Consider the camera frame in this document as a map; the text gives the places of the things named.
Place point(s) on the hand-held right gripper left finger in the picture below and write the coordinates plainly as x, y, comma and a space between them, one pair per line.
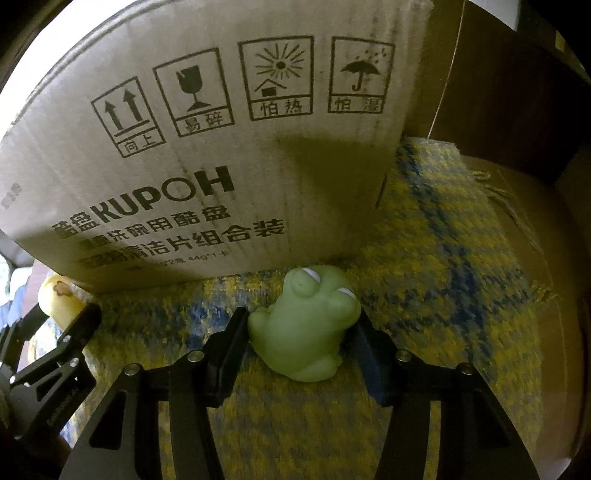
231, 357

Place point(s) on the brown cardboard box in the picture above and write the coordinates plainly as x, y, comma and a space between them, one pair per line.
231, 138

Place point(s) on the blue cloth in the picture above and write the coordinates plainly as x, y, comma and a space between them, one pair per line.
14, 302

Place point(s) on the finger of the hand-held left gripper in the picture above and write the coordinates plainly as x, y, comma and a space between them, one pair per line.
21, 334
76, 334

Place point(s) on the dark wooden cabinet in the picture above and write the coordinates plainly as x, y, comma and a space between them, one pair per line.
508, 92

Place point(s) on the yellow toy bottle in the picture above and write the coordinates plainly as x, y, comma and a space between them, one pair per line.
60, 304

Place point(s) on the green frog toy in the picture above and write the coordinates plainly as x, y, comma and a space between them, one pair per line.
300, 332

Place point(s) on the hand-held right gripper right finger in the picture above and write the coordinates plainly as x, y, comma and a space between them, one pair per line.
371, 364

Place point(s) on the yellow and blue woven mat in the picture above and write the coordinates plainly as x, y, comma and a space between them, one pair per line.
438, 277

